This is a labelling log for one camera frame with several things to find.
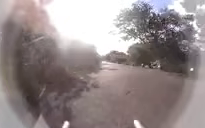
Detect distant bushes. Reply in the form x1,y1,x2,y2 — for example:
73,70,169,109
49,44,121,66
103,49,129,65

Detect dark asphalt road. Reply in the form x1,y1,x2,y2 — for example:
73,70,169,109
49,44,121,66
33,60,205,128

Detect dark bushy bank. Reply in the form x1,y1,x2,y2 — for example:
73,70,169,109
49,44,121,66
3,29,103,121

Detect vehicle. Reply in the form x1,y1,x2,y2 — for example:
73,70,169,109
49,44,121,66
149,59,162,70

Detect group of tall trees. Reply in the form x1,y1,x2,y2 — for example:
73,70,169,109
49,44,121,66
111,0,205,76

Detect robot's own part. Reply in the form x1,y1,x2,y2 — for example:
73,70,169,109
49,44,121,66
61,120,71,128
133,119,144,128

